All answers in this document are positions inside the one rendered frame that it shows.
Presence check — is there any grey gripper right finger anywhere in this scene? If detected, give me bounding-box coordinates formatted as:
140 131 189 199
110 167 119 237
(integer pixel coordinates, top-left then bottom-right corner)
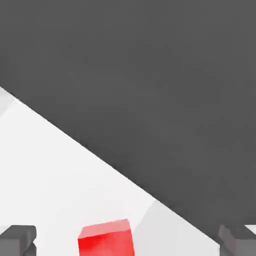
218 224 256 256

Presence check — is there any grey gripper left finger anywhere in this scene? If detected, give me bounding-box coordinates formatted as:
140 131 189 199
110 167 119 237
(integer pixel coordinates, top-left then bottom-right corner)
0 224 38 256

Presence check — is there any small red cube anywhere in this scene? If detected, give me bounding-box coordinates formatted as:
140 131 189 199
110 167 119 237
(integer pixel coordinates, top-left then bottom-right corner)
77 218 135 256

